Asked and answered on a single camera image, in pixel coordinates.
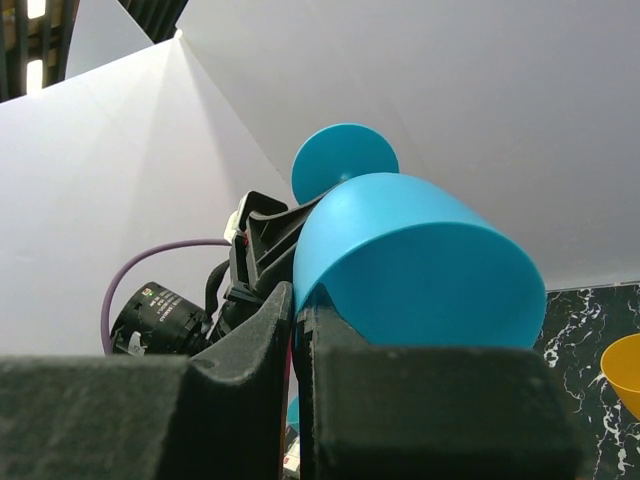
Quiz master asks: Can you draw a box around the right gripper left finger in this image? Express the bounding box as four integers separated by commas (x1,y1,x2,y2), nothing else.
1,282,293,479

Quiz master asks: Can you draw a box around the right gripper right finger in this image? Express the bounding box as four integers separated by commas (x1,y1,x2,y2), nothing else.
294,299,583,479

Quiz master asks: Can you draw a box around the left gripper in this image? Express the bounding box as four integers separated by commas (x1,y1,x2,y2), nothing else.
108,191,320,356

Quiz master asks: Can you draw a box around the orange wine glass right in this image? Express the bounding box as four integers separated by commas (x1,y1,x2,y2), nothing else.
600,333,640,420

